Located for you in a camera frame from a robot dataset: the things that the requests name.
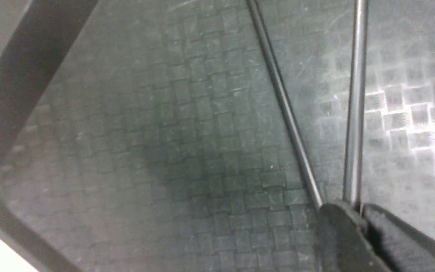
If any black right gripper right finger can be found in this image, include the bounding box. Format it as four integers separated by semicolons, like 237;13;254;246
362;204;435;272

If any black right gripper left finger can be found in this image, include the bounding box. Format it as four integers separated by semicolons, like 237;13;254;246
315;201;391;272

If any black chopstick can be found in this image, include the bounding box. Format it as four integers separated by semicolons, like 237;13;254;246
246;0;324;213
343;0;369;213

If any black serving tray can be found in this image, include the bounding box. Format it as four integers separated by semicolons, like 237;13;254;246
0;0;435;272

